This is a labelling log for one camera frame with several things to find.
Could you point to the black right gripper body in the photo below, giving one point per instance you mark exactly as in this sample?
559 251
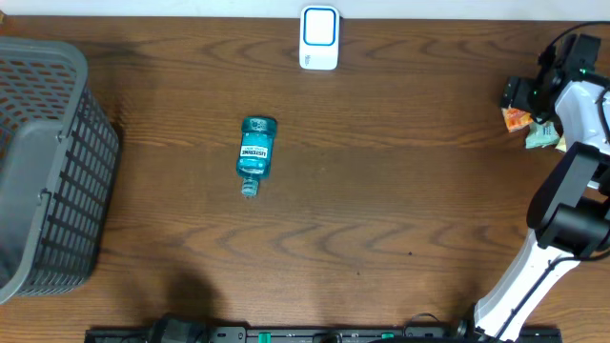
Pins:
524 95

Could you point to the orange tissue pack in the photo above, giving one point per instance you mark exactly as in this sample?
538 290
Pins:
515 119

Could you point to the light teal small packet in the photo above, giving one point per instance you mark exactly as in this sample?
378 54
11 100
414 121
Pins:
541 135

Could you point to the teal mouthwash bottle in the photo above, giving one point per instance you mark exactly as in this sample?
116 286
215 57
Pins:
254 160

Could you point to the yellow snack bag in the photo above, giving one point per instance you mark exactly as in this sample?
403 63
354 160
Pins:
561 146

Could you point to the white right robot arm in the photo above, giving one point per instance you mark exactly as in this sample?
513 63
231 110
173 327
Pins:
565 228

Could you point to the white barcode scanner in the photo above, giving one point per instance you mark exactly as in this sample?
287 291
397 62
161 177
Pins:
319 38

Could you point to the grey plastic shopping basket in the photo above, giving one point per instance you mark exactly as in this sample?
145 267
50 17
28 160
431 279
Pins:
59 158

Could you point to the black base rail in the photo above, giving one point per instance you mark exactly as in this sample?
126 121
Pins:
175 332

